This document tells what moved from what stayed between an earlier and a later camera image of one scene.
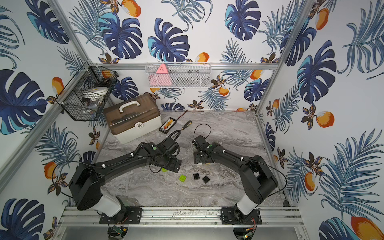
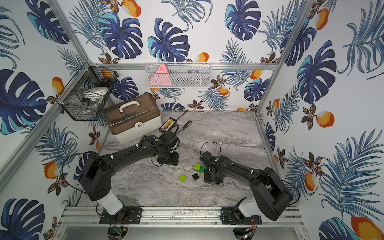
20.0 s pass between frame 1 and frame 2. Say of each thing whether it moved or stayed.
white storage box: stayed
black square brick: stayed
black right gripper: moved
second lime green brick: stayed
